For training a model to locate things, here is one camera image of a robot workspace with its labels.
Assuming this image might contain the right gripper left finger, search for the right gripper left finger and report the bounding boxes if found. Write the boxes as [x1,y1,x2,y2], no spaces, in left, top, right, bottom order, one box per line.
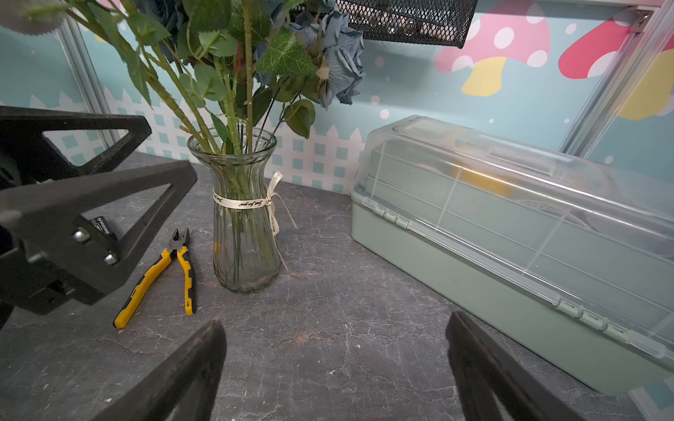
[94,319,226,420]

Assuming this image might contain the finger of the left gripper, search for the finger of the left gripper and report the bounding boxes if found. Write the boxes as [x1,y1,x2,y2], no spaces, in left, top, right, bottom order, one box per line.
[1,161,198,315]
[1,105,151,182]

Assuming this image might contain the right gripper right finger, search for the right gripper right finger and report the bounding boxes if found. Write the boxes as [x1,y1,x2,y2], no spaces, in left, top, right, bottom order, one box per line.
[446,312,582,420]

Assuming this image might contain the glass flower vase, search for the glass flower vase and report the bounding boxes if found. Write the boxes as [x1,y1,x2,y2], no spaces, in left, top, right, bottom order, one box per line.
[188,128,282,294]

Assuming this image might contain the yellow black pliers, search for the yellow black pliers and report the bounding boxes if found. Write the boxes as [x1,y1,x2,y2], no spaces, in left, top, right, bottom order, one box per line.
[112,227,197,331]

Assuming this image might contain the green clear-lid storage box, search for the green clear-lid storage box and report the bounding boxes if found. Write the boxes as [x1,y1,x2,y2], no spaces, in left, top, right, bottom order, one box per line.
[351,116,673,395]

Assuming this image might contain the dusty blue flower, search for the dusty blue flower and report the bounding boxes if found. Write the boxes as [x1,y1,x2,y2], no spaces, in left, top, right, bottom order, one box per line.
[263,1,365,109]

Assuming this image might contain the black mesh wall basket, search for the black mesh wall basket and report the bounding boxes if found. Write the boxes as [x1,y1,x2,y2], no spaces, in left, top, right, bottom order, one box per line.
[336,0,477,48]

